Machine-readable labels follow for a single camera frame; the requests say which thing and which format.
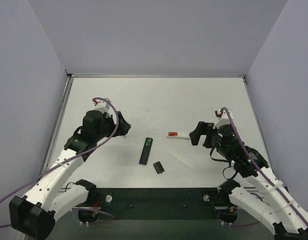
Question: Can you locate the white stick with orange tip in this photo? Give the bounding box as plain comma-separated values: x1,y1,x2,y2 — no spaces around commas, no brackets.
166,131,190,140

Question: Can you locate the green yellow battery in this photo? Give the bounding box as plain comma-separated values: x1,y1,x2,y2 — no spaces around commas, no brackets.
146,138,152,147

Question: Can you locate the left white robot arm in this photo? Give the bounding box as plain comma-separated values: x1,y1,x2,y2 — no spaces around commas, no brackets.
9,109,131,240

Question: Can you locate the black battery cover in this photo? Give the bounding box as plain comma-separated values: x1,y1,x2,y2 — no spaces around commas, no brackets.
153,161,165,174

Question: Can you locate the black remote control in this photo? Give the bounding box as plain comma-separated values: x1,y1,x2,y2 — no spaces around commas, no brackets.
139,137,153,166

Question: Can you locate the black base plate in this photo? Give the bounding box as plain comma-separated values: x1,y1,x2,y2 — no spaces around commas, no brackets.
66,187,247,221

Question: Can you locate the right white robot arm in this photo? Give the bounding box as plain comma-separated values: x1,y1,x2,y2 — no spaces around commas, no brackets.
189,121,308,240

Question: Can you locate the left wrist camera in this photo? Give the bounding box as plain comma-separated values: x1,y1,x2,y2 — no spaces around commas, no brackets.
92,97,111,113

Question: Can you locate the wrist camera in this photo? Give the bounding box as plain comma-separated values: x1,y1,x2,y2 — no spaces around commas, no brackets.
92,97,111,113
213,107,233,129

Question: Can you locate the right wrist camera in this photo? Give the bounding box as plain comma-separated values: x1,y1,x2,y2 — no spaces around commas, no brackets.
213,107,233,129

